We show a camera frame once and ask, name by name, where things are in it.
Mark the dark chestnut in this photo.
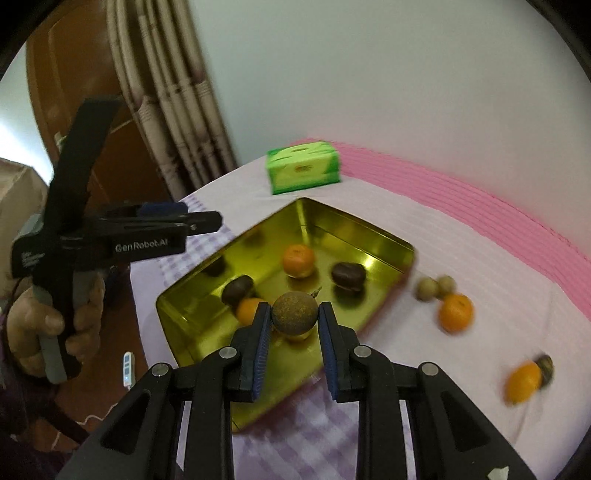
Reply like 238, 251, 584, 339
222, 275, 256, 306
331, 262, 367, 292

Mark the green tissue box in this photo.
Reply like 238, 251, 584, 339
265, 141, 342, 195

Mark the person's left hand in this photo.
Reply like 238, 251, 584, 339
7, 274, 107, 376

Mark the brown wooden door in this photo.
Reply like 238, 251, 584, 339
25, 0, 178, 217

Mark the gold metal tin tray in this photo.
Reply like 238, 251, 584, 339
156, 198, 416, 432

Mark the dark brown mangosteen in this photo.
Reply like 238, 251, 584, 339
536, 354, 555, 386

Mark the beige cardboard box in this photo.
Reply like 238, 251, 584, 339
0, 157, 51, 282

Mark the white cable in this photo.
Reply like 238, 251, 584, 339
51, 402, 122, 450

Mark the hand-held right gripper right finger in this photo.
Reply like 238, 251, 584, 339
318, 302, 539, 480

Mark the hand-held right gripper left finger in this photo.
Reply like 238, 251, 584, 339
58, 302, 273, 480

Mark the beige patterned curtain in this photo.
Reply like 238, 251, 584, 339
105, 0, 238, 201

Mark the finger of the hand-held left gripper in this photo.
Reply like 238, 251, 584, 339
95, 202, 190, 219
90, 211, 223, 237

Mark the person's dark purple clothing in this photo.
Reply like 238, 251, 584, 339
0, 360, 90, 480

